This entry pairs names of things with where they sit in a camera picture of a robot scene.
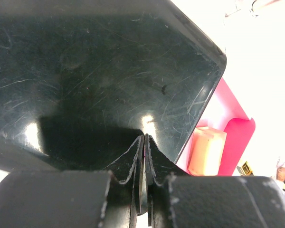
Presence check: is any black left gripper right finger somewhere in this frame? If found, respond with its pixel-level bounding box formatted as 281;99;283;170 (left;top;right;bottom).
144;135;285;228

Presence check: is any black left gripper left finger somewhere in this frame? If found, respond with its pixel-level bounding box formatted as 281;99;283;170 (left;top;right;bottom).
0;136;144;228

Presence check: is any beige foundation tube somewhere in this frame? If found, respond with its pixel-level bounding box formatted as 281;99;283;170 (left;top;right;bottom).
188;126;227;176

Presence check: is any pink top drawer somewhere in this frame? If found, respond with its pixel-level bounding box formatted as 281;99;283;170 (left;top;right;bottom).
175;77;256;176

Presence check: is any black drawer organizer cabinet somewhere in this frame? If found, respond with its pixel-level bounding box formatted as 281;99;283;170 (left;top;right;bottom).
0;0;227;171

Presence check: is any gold black lipstick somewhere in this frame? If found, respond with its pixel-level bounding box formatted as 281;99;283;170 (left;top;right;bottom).
237;161;254;176

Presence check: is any beige two-tier shelf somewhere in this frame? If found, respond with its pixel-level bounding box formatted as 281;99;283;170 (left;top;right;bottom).
225;0;280;18

